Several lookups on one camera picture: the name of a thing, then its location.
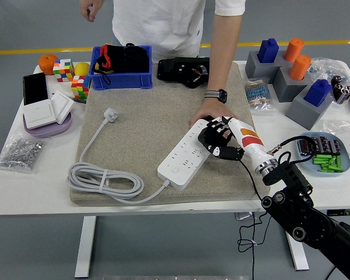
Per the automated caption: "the clear bag of blue parts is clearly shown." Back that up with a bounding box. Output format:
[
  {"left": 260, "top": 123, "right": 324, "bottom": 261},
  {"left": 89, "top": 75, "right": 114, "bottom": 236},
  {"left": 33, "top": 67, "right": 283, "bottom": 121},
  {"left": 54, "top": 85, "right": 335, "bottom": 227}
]
[{"left": 307, "top": 57, "right": 349, "bottom": 85}]

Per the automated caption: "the dark capacitors pile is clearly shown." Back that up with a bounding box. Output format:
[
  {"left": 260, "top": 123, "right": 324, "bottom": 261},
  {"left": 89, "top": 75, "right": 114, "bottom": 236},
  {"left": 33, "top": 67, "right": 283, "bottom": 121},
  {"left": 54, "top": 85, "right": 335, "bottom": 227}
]
[{"left": 297, "top": 136, "right": 342, "bottom": 157}]

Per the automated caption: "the black and red fabric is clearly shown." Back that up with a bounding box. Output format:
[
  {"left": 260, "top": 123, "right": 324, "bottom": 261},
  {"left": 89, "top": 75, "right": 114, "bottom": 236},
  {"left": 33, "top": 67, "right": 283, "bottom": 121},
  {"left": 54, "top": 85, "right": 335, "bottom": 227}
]
[{"left": 92, "top": 43, "right": 151, "bottom": 85}]

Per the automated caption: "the white table leg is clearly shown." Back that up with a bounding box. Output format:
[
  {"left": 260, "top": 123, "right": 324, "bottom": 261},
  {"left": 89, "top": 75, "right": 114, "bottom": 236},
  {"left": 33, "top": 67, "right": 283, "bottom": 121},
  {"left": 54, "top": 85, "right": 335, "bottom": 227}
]
[
  {"left": 74, "top": 216, "right": 97, "bottom": 278},
  {"left": 284, "top": 230, "right": 310, "bottom": 271}
]

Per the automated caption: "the white power strip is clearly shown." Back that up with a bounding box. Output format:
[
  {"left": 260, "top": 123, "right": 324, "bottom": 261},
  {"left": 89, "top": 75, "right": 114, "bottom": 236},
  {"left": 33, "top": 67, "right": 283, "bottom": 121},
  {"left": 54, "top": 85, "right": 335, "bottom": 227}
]
[{"left": 157, "top": 118, "right": 215, "bottom": 191}]

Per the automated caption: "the purple tray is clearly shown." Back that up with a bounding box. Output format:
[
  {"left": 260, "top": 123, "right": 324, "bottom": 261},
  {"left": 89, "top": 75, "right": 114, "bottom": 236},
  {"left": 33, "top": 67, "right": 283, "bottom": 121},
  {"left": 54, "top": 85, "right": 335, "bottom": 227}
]
[{"left": 23, "top": 112, "right": 73, "bottom": 139}]

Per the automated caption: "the person's right hand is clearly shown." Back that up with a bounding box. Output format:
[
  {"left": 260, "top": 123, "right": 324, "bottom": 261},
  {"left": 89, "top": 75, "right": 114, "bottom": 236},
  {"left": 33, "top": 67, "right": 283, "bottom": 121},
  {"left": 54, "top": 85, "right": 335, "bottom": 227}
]
[{"left": 79, "top": 0, "right": 105, "bottom": 23}]

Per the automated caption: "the grey block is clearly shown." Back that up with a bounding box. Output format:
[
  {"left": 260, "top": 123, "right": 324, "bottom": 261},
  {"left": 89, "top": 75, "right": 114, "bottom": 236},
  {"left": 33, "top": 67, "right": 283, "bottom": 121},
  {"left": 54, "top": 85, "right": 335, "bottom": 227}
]
[
  {"left": 285, "top": 92, "right": 335, "bottom": 131},
  {"left": 272, "top": 66, "right": 313, "bottom": 103},
  {"left": 244, "top": 51, "right": 284, "bottom": 79}
]

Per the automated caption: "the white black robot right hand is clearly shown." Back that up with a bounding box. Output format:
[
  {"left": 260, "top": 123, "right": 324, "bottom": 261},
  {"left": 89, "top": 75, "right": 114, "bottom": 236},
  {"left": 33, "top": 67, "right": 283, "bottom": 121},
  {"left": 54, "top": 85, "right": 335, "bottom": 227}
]
[{"left": 206, "top": 115, "right": 277, "bottom": 172}]

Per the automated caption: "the blue plastic bin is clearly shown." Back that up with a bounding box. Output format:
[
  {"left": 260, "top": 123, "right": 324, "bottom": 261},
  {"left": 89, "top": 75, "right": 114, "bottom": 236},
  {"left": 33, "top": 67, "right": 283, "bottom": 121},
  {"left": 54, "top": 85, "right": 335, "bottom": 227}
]
[{"left": 89, "top": 45, "right": 153, "bottom": 90}]

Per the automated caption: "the colourful puzzle cube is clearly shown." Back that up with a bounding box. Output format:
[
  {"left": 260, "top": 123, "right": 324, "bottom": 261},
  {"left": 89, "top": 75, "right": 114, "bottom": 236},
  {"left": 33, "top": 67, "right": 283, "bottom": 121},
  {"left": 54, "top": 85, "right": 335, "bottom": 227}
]
[{"left": 71, "top": 75, "right": 92, "bottom": 100}]

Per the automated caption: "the grey-brown mat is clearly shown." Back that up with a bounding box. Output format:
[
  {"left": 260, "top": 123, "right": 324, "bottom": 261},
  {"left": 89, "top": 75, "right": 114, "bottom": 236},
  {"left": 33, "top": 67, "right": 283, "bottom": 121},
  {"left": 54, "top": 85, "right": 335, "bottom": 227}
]
[{"left": 69, "top": 61, "right": 271, "bottom": 207}]

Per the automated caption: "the green cylinders pile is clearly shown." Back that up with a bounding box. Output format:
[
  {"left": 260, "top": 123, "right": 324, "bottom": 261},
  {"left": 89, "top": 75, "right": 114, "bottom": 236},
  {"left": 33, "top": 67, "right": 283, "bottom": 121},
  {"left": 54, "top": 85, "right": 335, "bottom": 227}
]
[{"left": 313, "top": 154, "right": 344, "bottom": 173}]

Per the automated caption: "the white power cord with plug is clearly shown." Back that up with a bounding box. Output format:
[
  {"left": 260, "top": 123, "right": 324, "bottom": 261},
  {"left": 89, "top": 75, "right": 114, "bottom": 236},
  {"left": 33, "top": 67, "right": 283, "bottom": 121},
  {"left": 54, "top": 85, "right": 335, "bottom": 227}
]
[{"left": 67, "top": 107, "right": 172, "bottom": 205}]

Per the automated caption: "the clear bag of metal nuts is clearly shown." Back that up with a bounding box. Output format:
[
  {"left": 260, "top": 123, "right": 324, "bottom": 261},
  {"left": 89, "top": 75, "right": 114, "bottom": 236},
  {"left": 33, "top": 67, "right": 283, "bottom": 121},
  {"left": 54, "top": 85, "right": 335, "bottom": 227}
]
[{"left": 0, "top": 133, "right": 46, "bottom": 175}]

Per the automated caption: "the orange fruit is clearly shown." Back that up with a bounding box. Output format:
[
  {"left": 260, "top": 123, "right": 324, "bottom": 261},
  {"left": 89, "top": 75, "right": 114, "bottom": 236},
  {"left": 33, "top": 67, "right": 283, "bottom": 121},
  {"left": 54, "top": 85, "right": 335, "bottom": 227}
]
[{"left": 38, "top": 54, "right": 59, "bottom": 76}]

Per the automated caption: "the orange cylinder peg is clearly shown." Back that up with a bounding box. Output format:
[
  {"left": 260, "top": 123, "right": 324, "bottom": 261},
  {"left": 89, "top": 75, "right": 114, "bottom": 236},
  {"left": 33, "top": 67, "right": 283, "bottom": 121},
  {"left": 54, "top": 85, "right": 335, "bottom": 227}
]
[
  {"left": 283, "top": 37, "right": 305, "bottom": 63},
  {"left": 289, "top": 54, "right": 312, "bottom": 81}
]

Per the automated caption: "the person's left hand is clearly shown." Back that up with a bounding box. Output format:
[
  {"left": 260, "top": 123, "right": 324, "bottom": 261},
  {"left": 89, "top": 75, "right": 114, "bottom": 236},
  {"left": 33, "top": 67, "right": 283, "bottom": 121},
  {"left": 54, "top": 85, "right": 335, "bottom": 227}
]
[{"left": 190, "top": 99, "right": 239, "bottom": 129}]

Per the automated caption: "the blue square peg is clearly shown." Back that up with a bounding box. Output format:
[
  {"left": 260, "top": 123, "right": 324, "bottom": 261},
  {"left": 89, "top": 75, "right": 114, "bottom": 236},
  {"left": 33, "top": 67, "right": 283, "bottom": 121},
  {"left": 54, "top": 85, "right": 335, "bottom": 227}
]
[
  {"left": 257, "top": 38, "right": 280, "bottom": 64},
  {"left": 303, "top": 79, "right": 333, "bottom": 108}
]

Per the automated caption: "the light blue dish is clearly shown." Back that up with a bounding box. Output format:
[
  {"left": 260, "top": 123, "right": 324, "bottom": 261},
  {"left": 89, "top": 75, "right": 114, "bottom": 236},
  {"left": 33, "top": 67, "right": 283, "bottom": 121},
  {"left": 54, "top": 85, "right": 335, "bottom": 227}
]
[{"left": 296, "top": 131, "right": 350, "bottom": 177}]

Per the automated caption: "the white-faced puzzle cube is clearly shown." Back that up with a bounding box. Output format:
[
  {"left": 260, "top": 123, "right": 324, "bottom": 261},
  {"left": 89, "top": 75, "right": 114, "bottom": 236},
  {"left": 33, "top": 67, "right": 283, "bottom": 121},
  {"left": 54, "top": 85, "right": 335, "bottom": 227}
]
[{"left": 52, "top": 58, "right": 76, "bottom": 83}]

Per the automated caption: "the small white wall switch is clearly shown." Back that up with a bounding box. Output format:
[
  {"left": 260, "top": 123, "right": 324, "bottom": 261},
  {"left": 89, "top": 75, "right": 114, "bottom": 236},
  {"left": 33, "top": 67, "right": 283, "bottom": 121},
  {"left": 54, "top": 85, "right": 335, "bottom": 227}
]
[{"left": 50, "top": 89, "right": 75, "bottom": 125}]

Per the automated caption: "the black phone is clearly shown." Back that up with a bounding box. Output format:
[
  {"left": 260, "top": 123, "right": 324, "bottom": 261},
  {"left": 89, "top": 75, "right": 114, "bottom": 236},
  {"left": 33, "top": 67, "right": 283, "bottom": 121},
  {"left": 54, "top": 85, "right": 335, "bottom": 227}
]
[{"left": 22, "top": 72, "right": 52, "bottom": 106}]

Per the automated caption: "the empty clear plastic bag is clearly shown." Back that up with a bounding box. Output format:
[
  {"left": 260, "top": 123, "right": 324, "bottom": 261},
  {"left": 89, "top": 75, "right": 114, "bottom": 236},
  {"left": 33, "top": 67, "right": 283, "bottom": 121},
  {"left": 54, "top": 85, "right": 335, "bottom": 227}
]
[{"left": 322, "top": 119, "right": 350, "bottom": 144}]

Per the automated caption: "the black wrist watch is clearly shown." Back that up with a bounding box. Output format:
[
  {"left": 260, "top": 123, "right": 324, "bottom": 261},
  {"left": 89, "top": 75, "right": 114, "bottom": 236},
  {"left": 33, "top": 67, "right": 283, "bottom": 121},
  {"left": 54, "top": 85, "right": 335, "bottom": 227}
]
[{"left": 204, "top": 89, "right": 228, "bottom": 104}]

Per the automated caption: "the large white wall switch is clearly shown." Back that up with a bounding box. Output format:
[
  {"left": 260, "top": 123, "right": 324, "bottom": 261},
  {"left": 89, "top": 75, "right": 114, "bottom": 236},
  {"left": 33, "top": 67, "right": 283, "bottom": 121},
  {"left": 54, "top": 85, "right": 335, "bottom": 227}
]
[{"left": 22, "top": 99, "right": 57, "bottom": 130}]

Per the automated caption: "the clear bag of resistors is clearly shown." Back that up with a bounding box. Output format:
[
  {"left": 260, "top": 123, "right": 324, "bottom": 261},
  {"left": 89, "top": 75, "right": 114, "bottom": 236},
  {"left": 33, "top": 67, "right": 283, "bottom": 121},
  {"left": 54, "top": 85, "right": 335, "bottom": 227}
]
[{"left": 244, "top": 77, "right": 277, "bottom": 111}]

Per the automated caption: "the person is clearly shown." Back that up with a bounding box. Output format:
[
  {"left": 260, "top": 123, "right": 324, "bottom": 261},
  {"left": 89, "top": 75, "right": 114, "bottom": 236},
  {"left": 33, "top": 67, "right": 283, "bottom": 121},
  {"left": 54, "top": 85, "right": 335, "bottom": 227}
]
[{"left": 112, "top": 0, "right": 246, "bottom": 62}]

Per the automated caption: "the black electronic device shell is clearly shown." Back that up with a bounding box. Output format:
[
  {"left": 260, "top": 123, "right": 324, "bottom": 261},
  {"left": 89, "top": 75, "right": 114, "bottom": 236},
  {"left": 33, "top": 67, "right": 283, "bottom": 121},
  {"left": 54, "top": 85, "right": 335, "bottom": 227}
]
[{"left": 156, "top": 57, "right": 211, "bottom": 89}]

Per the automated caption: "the black plug with cord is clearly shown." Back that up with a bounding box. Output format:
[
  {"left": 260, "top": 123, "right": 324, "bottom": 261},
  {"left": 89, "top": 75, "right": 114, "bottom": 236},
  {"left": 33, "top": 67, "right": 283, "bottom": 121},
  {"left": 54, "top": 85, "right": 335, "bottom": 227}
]
[{"left": 197, "top": 121, "right": 272, "bottom": 280}]

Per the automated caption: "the yellow lemon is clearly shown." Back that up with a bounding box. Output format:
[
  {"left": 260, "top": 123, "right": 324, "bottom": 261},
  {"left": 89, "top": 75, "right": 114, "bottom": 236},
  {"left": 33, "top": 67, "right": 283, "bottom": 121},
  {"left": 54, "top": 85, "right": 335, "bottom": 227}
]
[{"left": 74, "top": 62, "right": 91, "bottom": 78}]

